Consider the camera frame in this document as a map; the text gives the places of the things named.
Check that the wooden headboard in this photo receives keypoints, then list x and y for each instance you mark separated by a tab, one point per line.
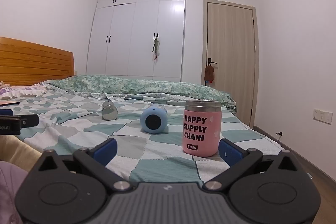
34	61

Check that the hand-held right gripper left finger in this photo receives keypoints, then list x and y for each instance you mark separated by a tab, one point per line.
106	149

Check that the person's purple clothing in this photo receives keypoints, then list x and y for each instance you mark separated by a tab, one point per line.
9	192

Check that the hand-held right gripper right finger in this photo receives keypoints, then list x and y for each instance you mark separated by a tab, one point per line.
231	151

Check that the clear glass cup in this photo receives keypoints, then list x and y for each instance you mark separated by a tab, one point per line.
109	111

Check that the brown plush toy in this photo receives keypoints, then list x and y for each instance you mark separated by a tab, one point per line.
209	73

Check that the green floral quilt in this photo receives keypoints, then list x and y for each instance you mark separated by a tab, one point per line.
147	86

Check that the checkered bed sheet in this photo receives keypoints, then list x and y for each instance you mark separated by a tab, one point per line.
147	145

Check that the light blue cup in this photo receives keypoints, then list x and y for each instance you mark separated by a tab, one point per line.
153	119

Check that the white wardrobe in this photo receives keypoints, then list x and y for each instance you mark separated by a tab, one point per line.
131	35

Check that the person's left forearm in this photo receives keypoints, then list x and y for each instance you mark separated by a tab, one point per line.
18	150

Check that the white wall socket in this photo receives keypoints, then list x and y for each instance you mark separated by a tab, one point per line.
322	116

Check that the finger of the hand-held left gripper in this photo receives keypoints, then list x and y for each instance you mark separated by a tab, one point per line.
29	120
5	112

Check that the beige wooden door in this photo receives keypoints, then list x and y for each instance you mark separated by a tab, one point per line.
231	56

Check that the pink steel-rimmed cup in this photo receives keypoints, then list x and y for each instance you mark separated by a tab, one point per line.
201	132

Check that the flat dark phone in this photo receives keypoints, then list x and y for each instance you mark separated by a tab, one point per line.
9	103

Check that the green hanging ornament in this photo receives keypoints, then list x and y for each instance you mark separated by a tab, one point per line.
156	47

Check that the purple floral ruffled pillow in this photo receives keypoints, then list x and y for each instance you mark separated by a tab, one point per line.
19	89

